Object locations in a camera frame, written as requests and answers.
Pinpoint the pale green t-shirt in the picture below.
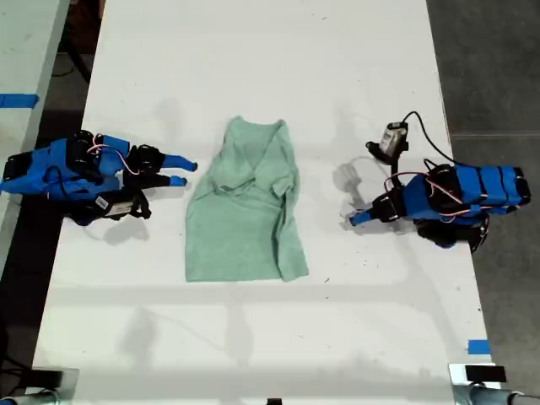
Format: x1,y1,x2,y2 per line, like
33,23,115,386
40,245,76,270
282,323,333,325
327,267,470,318
184,116,311,284

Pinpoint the long blue tape strip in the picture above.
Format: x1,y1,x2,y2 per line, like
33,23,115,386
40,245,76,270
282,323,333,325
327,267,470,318
0,93,41,110

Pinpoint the white side table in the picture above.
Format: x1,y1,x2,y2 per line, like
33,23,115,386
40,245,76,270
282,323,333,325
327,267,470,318
0,0,71,273

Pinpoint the short blue tape piece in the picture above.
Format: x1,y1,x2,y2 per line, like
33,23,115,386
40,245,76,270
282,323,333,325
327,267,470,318
467,338,492,356

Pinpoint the black camera box white label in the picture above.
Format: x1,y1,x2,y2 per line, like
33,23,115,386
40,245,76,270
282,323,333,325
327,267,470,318
69,190,153,227

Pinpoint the black camera box silver label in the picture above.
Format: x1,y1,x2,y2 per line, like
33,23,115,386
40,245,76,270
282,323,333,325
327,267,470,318
364,121,411,175

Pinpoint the black camera cable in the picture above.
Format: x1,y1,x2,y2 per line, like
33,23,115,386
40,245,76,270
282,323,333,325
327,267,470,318
400,111,456,166

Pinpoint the black floor cable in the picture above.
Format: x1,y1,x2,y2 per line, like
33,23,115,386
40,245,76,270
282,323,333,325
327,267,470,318
52,40,94,85

